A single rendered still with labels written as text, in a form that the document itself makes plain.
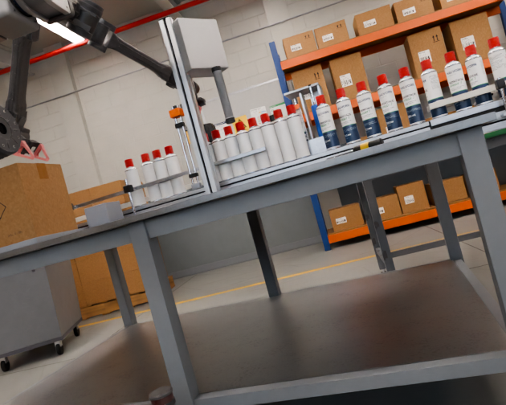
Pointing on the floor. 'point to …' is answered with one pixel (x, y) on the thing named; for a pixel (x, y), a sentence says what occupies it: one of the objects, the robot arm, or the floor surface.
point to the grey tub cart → (30, 311)
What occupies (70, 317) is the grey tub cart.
